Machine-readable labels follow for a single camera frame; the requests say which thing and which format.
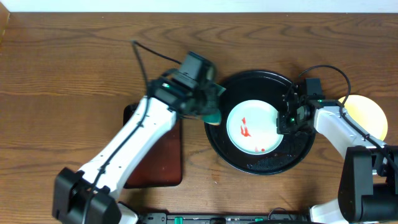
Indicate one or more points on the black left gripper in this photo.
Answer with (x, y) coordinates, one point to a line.
(206, 99)

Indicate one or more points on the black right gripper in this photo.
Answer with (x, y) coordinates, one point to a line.
(282, 127)

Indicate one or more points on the green sponge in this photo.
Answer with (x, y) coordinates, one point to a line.
(212, 119)

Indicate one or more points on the mint plate with red streak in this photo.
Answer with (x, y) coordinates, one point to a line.
(251, 127)

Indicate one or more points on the yellow plate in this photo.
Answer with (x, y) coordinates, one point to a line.
(368, 114)

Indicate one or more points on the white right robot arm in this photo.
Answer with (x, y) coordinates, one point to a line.
(368, 185)

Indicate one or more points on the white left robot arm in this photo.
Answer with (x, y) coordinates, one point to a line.
(90, 195)

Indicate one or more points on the round black tray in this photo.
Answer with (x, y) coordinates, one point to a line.
(266, 86)

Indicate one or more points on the rectangular dark red tray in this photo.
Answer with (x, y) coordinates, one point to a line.
(162, 165)

